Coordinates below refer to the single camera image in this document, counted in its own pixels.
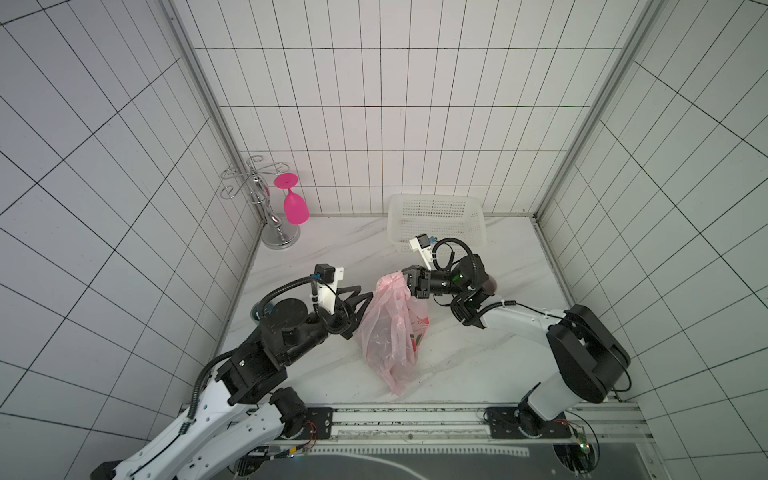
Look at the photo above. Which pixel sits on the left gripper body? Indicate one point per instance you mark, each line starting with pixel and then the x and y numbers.
pixel 321 324

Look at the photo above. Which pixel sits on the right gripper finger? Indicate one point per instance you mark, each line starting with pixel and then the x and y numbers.
pixel 417 290
pixel 412 273

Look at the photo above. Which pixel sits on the white plastic basket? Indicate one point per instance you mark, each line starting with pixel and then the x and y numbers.
pixel 439 216

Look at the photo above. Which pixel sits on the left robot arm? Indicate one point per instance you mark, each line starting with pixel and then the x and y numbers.
pixel 239 401

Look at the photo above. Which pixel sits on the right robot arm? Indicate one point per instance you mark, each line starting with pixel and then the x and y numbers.
pixel 589 359

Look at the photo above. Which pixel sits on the teal cup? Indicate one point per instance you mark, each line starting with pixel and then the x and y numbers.
pixel 260 310

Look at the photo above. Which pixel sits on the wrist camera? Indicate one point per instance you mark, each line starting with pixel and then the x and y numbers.
pixel 326 279
pixel 423 245

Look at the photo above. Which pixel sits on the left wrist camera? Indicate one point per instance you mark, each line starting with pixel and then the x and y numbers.
pixel 326 279

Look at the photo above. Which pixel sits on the pink plastic bag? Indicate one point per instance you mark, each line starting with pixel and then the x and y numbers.
pixel 391 331

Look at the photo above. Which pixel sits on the silver glass rack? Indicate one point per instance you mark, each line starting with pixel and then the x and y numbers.
pixel 277 233

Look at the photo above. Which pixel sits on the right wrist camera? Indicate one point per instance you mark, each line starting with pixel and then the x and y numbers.
pixel 423 245

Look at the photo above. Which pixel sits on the aluminium rail frame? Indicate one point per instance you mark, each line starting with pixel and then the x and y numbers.
pixel 584 440

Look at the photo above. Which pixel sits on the lilac mug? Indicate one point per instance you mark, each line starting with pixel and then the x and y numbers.
pixel 490 286

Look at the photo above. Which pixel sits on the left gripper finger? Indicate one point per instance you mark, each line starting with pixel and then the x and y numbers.
pixel 352 320
pixel 346 299

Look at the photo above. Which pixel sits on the pink wine glass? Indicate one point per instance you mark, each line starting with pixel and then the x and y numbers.
pixel 295 207

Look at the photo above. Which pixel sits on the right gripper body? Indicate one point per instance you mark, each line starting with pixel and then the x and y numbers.
pixel 413 282

